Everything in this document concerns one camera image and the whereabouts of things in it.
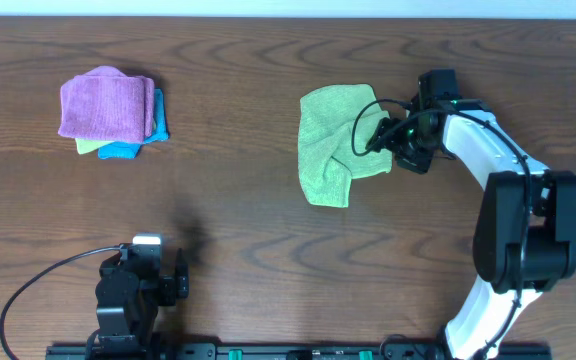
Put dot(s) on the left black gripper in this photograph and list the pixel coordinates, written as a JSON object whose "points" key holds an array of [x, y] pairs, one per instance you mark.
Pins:
{"points": [[180, 280]]}

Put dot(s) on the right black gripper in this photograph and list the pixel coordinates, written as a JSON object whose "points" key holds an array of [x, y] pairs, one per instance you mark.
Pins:
{"points": [[386, 136]]}

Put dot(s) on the light green cloth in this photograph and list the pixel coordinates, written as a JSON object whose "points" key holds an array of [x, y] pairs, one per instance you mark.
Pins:
{"points": [[335, 122]]}

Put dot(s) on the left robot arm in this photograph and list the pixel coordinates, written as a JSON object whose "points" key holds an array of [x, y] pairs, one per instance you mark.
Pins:
{"points": [[138, 340]]}

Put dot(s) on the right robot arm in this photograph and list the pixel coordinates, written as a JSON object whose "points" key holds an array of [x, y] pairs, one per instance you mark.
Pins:
{"points": [[525, 237]]}

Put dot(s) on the folded blue cloth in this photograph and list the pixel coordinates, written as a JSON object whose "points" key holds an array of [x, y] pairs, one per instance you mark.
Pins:
{"points": [[160, 133]]}

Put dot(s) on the folded pale green cloth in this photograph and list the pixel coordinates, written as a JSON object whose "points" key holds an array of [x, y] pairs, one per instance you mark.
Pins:
{"points": [[84, 146]]}

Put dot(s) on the folded purple cloth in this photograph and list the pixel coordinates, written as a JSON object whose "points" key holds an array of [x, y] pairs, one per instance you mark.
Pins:
{"points": [[105, 104]]}

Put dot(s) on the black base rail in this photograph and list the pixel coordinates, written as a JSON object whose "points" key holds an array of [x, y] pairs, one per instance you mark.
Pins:
{"points": [[208, 351]]}

